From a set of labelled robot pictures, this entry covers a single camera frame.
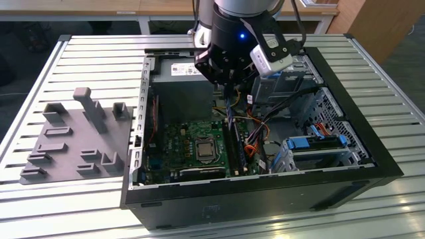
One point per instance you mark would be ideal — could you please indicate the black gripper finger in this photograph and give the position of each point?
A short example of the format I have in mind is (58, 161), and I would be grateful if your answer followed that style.
(243, 69)
(213, 67)

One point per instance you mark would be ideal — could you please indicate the blue RAM stick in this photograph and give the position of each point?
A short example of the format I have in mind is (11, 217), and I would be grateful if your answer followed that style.
(230, 104)

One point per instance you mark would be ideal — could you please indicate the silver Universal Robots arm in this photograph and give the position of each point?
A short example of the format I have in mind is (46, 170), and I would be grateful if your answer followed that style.
(246, 5)

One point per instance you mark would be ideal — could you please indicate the black RAM slot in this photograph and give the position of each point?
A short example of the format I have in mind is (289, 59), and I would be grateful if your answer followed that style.
(230, 147)

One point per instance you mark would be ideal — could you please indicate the blue plastic drive latch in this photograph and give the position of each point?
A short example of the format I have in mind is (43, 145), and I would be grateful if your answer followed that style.
(274, 75)

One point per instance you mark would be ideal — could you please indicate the grey power supply unit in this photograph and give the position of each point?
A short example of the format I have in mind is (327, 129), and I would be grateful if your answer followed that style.
(183, 94)

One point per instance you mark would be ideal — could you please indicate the grey metal drive cage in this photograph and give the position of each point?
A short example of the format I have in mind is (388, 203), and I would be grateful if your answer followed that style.
(292, 84)

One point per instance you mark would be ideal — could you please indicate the green motherboard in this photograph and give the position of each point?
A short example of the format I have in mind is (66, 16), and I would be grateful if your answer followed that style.
(173, 139)

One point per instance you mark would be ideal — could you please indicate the round grey case speaker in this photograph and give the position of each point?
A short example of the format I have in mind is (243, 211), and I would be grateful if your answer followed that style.
(273, 149)

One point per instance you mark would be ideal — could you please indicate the silver CPU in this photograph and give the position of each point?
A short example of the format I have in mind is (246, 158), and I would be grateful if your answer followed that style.
(207, 151)

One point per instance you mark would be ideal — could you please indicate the blue disk carrier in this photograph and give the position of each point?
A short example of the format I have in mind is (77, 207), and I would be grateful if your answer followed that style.
(299, 144)

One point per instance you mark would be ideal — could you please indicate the black graphics card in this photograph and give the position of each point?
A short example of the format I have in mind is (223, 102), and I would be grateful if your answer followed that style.
(203, 173)

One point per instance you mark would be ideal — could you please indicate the grey metal disk bay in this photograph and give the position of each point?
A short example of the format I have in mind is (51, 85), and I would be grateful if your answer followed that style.
(332, 155)

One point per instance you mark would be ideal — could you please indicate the wooden cabinet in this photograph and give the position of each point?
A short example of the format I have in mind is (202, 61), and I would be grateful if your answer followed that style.
(382, 25)

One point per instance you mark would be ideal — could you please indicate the black open PC case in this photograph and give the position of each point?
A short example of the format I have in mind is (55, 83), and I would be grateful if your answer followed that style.
(233, 199)

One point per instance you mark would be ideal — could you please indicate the grey parts rack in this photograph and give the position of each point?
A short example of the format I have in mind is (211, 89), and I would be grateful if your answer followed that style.
(66, 154)

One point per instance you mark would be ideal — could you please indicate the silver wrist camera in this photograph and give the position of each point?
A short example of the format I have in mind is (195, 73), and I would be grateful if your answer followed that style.
(266, 59)

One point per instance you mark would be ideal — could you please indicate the CPU socket metal frame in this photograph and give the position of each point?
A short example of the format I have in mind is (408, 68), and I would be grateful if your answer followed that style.
(197, 152)

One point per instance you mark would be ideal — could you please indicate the wooden desk white frame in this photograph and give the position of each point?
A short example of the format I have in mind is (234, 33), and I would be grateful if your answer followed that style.
(99, 6)

